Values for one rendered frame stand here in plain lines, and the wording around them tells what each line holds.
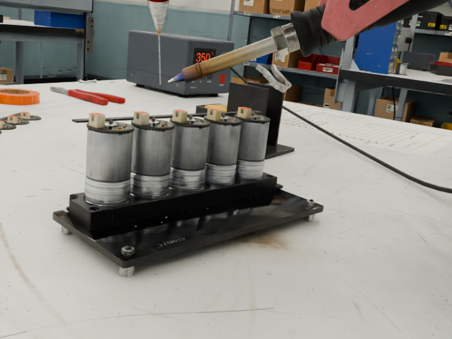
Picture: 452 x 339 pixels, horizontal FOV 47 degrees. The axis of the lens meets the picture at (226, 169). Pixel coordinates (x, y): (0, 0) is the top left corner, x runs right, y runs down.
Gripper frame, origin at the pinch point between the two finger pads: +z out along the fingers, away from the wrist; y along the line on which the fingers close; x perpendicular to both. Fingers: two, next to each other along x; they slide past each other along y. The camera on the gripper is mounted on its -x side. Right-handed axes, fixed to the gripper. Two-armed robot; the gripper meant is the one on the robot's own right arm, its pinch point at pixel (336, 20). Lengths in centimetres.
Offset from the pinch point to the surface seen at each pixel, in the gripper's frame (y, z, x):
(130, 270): 6.1, 15.3, -2.0
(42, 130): -21.9, 22.5, -14.2
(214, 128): -3.5, 9.1, -1.8
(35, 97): -35.7, 24.5, -19.6
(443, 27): -387, -88, 132
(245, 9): -462, -14, -1
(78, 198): 1.8, 15.6, -6.1
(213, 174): -3.4, 11.6, -0.1
